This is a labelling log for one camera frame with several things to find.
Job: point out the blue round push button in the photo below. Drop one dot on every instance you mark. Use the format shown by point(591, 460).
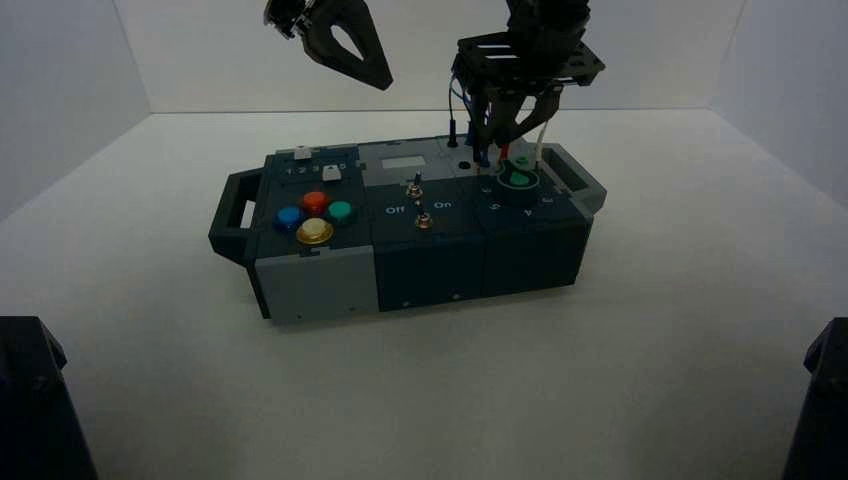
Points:
point(289, 217)

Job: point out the yellow round push button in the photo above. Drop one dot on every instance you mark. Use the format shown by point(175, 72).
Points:
point(314, 231)

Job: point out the green round push button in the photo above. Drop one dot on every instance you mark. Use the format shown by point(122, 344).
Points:
point(340, 210)

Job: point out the orange round push button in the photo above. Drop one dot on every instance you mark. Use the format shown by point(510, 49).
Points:
point(316, 201)

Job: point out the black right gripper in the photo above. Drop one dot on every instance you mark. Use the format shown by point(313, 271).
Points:
point(543, 40)

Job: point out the dark knob with green pointer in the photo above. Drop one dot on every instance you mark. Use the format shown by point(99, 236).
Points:
point(519, 179)

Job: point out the dark blue grey control box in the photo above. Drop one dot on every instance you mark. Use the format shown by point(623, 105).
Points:
point(430, 265)

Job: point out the white slider cap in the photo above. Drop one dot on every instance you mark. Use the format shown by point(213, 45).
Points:
point(303, 153)
point(331, 173)

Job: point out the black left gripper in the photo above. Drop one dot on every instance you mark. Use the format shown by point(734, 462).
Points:
point(288, 16)

